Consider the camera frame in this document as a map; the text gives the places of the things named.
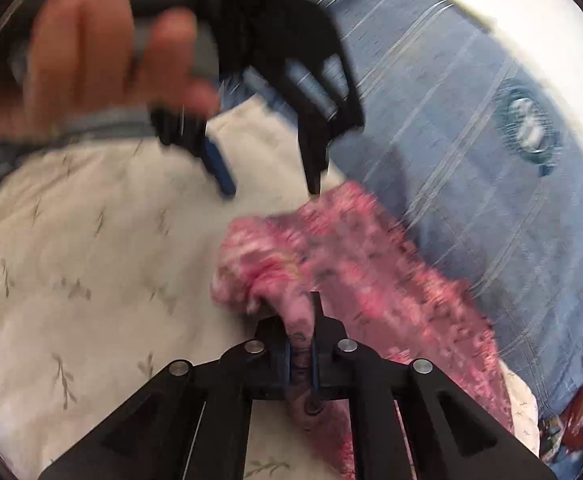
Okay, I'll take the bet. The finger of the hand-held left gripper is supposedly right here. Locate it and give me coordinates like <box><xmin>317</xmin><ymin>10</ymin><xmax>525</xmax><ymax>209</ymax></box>
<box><xmin>149</xmin><ymin>104</ymin><xmax>237</xmax><ymax>199</ymax></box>
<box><xmin>222</xmin><ymin>0</ymin><xmax>365</xmax><ymax>197</ymax></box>

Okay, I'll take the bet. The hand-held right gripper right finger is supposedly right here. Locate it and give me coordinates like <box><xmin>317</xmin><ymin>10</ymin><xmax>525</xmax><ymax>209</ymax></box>
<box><xmin>305</xmin><ymin>291</ymin><xmax>558</xmax><ymax>480</ymax></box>

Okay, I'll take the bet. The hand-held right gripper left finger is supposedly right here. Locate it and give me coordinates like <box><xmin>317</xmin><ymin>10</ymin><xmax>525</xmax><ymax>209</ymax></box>
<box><xmin>39</xmin><ymin>317</ymin><xmax>293</xmax><ymax>480</ymax></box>

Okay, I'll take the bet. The pink floral shirt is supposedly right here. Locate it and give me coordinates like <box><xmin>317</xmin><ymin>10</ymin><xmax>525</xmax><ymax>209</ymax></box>
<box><xmin>210</xmin><ymin>180</ymin><xmax>516</xmax><ymax>480</ymax></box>

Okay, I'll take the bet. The person's left hand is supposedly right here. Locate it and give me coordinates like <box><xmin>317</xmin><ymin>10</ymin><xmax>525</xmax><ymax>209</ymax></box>
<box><xmin>0</xmin><ymin>0</ymin><xmax>222</xmax><ymax>141</ymax></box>

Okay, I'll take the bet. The cream leaf-print bed sheet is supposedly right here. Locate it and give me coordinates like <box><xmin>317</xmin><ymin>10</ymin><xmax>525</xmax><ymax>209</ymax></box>
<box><xmin>0</xmin><ymin>95</ymin><xmax>542</xmax><ymax>480</ymax></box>

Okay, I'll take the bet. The red plastic bag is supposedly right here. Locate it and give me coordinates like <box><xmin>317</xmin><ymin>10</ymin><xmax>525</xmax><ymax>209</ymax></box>
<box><xmin>541</xmin><ymin>370</ymin><xmax>583</xmax><ymax>463</ymax></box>

